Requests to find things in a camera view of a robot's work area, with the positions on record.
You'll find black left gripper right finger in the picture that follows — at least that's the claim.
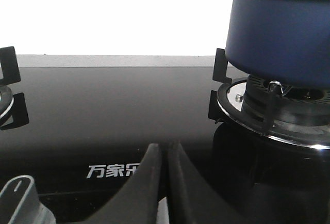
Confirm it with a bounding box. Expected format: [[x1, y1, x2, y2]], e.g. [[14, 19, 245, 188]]
[[168, 143, 245, 223]]

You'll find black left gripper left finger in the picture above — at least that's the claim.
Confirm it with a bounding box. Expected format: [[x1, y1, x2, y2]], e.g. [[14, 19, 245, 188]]
[[83, 143, 162, 223]]

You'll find dark blue cooking pot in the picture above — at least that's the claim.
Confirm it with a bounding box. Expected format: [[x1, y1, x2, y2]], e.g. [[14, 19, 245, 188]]
[[225, 0, 329, 89]]

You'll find right burner with pot support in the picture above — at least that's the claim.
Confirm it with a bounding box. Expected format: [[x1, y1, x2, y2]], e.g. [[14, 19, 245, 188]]
[[208, 49, 329, 150]]

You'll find burner with pot support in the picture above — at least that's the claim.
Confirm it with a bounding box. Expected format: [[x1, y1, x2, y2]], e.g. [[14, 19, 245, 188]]
[[208, 49, 329, 150], [1, 46, 29, 131]]

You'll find left burner with pot support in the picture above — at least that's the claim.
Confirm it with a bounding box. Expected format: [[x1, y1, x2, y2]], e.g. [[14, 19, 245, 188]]
[[1, 46, 29, 131]]

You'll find black glass gas stove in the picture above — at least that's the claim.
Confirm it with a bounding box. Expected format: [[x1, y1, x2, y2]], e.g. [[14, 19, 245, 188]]
[[1, 60, 329, 223]]

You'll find grey stove control knob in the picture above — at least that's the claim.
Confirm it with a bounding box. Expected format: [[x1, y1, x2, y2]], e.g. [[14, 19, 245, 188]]
[[1, 175, 56, 223]]

